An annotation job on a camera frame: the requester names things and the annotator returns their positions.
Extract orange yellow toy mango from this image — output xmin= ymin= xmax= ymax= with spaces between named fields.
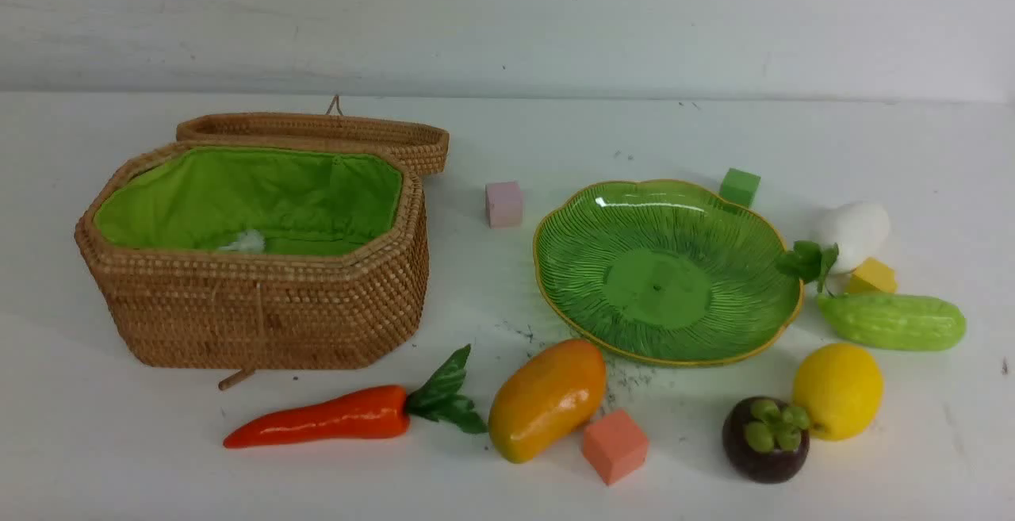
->
xmin=487 ymin=338 xmax=607 ymax=464

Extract woven wicker basket green lining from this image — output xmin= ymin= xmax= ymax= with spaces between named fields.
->
xmin=75 ymin=139 xmax=431 ymax=392

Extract pink foam cube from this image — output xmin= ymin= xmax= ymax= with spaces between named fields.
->
xmin=485 ymin=181 xmax=523 ymax=227

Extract green glass leaf plate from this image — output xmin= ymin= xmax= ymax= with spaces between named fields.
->
xmin=532 ymin=180 xmax=805 ymax=368

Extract orange foam cube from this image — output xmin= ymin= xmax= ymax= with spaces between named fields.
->
xmin=581 ymin=408 xmax=649 ymax=486

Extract yellow toy lemon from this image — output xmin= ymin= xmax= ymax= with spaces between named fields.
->
xmin=791 ymin=343 xmax=884 ymax=441

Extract woven wicker basket lid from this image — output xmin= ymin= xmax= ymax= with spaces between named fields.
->
xmin=175 ymin=112 xmax=450 ymax=175

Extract orange toy carrot green leaves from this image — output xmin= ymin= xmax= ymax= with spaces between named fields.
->
xmin=224 ymin=344 xmax=487 ymax=450

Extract green toy cucumber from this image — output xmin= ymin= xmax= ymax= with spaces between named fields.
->
xmin=816 ymin=294 xmax=967 ymax=352

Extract green foam cube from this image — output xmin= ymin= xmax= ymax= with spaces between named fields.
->
xmin=720 ymin=167 xmax=761 ymax=208

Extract yellow foam cube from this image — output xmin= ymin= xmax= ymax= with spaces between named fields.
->
xmin=844 ymin=257 xmax=898 ymax=294

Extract purple toy mangosteen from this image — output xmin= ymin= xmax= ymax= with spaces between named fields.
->
xmin=722 ymin=396 xmax=811 ymax=485

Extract white toy radish green leaves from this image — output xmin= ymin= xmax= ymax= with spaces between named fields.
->
xmin=776 ymin=201 xmax=891 ymax=296

